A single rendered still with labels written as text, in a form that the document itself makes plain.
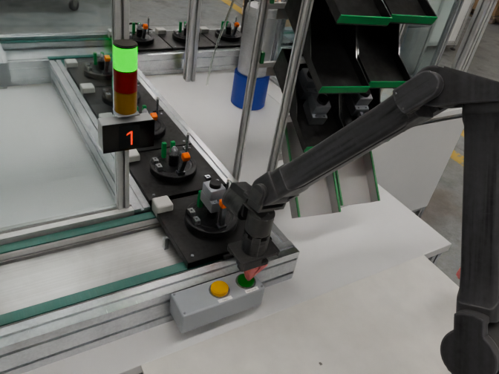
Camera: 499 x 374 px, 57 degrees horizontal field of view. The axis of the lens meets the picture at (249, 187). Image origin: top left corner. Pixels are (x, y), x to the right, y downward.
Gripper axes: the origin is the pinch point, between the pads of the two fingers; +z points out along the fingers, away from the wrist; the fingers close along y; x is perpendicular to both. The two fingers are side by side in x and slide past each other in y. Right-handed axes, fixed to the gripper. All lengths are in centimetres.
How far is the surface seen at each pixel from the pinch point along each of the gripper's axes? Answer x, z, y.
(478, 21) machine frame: -75, -31, -165
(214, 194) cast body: -19.6, -9.6, 0.0
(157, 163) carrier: -48.0, -1.5, 4.0
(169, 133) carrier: -67, 1, -8
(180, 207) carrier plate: -29.4, 0.8, 4.3
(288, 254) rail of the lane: -3.7, 1.7, -14.4
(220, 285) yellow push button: -0.3, 0.4, 7.1
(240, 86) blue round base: -99, 3, -53
